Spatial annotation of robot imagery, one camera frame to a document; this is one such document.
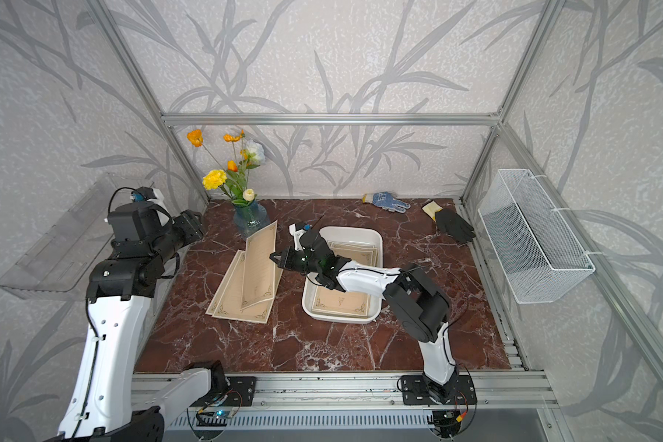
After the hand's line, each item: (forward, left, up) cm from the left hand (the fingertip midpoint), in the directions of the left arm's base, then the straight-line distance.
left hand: (194, 217), depth 67 cm
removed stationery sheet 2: (-2, +6, -37) cm, 37 cm away
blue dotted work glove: (+40, -55, -34) cm, 76 cm away
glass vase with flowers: (+22, -2, -24) cm, 33 cm away
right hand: (0, -14, -18) cm, 23 cm away
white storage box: (+19, -47, -32) cm, 59 cm away
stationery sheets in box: (-7, -32, -34) cm, 47 cm away
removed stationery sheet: (-8, +1, -36) cm, 37 cm away
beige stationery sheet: (-6, -11, -24) cm, 27 cm away
